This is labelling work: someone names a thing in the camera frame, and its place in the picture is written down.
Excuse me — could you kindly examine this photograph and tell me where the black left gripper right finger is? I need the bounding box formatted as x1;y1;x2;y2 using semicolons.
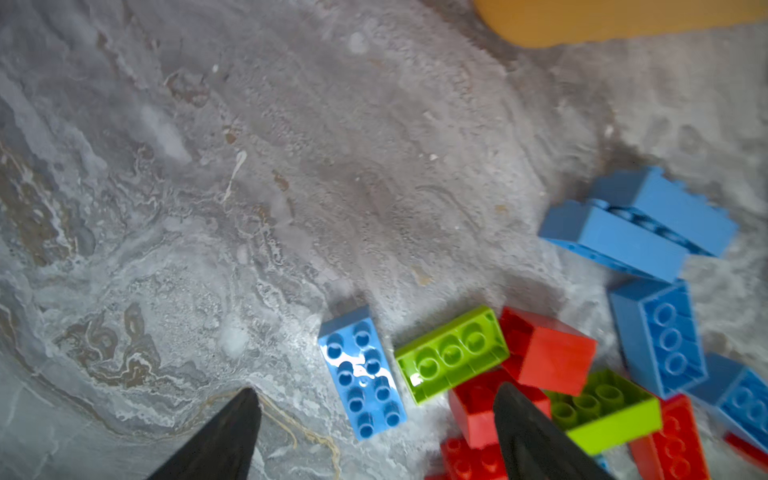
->
493;382;612;480

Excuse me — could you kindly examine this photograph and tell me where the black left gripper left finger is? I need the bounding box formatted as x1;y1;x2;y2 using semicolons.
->
149;388;262;480

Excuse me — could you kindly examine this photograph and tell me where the red lego brick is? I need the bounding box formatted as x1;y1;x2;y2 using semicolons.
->
424;438;508;480
499;306;598;396
449;368;551;449
629;394;710;480

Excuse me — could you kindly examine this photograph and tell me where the red lego brick top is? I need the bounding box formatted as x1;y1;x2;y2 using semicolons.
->
499;306;598;396

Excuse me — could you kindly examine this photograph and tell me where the green lego brick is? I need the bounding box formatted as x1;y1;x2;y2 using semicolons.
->
546;370;662;456
394;305;510;405

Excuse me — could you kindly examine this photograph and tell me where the blue lego brick pair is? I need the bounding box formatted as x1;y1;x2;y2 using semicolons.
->
538;167;738;283

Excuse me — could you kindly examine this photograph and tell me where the small red lego right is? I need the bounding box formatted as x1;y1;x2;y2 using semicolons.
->
723;433;768;472

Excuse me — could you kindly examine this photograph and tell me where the yellow plastic bin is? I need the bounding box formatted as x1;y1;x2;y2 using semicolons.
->
473;0;767;48

